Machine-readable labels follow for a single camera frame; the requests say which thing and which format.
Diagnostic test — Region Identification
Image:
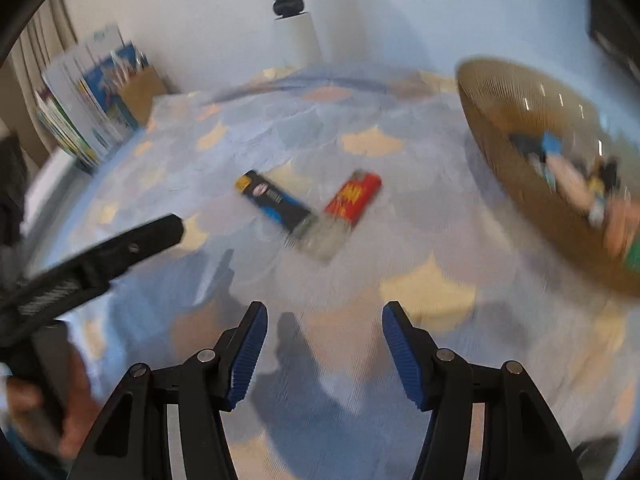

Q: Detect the black lighter with blue print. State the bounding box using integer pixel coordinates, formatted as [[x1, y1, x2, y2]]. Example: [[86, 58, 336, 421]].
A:
[[235, 170, 318, 233]]

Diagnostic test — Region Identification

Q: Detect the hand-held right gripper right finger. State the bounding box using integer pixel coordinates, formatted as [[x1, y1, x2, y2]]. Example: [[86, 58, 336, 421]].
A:
[[381, 301, 583, 480]]

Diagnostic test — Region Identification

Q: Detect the amber glass bowl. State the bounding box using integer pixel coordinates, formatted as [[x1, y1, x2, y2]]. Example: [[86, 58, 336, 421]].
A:
[[455, 57, 640, 301]]

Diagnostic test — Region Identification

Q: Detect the red lighter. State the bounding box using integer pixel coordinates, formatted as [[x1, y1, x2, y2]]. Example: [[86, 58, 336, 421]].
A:
[[322, 170, 383, 228]]

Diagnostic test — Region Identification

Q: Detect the row of books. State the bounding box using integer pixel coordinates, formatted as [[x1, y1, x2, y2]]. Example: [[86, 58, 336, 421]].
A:
[[35, 25, 151, 173]]

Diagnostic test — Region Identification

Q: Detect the pink item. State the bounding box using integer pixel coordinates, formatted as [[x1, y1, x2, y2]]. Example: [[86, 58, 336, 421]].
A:
[[550, 155, 606, 216]]

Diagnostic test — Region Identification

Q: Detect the white desk lamp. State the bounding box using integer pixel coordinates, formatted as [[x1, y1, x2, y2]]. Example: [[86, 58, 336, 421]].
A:
[[267, 0, 326, 68]]

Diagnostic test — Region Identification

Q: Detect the blue patterned mat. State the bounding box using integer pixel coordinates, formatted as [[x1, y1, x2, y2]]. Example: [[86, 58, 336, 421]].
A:
[[0, 65, 640, 480]]

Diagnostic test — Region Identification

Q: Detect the clear lighter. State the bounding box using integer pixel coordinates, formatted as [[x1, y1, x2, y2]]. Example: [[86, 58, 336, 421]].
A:
[[292, 215, 351, 263]]

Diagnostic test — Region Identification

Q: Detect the cardboard pen holder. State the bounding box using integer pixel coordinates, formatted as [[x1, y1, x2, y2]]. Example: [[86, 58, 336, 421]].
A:
[[117, 67, 168, 128]]

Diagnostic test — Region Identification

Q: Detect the beige curtain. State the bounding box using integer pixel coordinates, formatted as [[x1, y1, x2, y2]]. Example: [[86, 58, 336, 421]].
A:
[[0, 0, 86, 161]]

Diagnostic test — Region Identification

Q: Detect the person's left hand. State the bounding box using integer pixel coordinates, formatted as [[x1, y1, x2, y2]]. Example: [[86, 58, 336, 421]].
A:
[[7, 345, 103, 461]]

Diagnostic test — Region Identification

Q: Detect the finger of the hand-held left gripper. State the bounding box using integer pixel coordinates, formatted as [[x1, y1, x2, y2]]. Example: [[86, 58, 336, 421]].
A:
[[106, 212, 187, 283]]

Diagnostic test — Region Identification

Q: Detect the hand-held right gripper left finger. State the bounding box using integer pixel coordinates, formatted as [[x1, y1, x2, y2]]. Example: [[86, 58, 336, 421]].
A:
[[67, 301, 269, 480]]

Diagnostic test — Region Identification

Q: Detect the small black item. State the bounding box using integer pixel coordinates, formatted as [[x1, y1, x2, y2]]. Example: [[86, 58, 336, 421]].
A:
[[592, 157, 623, 193]]

